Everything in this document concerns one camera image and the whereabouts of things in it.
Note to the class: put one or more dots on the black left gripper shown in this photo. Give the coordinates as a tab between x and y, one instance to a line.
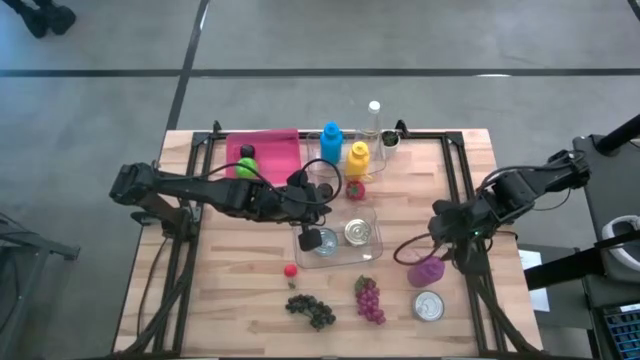
300	200

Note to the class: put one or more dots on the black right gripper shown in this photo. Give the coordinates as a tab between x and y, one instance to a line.
457	222

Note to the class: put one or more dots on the tin can teal label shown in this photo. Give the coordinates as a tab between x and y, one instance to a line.
330	245

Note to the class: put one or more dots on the blue squeeze bottle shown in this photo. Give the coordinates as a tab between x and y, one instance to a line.
331	147

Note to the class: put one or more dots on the green apple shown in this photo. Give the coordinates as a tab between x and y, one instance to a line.
247	167

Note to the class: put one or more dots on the yellow squeeze bottle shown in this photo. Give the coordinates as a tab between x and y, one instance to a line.
357	162

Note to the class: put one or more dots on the small red strawberry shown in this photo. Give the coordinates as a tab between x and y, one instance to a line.
290	270

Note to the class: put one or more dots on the dark plum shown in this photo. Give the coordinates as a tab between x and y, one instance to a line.
247	150
328	189

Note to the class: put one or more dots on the black grape bunch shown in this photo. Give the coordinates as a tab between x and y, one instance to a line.
310	307

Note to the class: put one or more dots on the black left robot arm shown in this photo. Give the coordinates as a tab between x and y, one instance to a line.
200	187

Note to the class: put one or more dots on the pink plastic bin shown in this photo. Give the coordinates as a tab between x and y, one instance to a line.
280	155

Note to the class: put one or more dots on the clear plastic container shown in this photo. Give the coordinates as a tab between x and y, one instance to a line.
370	255
315	150

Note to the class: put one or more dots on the red tomato toy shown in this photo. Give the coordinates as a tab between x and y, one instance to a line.
356	191

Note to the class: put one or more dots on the large silver tin can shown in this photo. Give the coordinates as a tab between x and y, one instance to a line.
428	306

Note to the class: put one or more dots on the succulent plant white pot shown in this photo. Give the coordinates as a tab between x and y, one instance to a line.
390	138

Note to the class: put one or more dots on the clear bottle white cap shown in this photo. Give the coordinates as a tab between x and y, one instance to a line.
373	107

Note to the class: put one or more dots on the red grape bunch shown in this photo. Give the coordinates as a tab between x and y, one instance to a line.
370	302

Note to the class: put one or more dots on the white curved device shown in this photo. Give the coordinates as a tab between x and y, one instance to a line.
606	235

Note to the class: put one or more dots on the dark grey side cart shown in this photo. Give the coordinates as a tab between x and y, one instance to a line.
610	190

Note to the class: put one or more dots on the backlit keyboard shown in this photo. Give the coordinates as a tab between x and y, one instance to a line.
625	335

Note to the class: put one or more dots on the black metal stand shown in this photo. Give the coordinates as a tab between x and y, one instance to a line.
45	245

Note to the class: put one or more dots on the person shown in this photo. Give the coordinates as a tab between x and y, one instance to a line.
50	17

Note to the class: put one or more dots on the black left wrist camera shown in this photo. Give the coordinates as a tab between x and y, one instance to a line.
310	240

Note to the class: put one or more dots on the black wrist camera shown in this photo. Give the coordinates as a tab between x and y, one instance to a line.
310	240
472	262

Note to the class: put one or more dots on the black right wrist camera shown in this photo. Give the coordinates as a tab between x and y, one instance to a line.
472	262

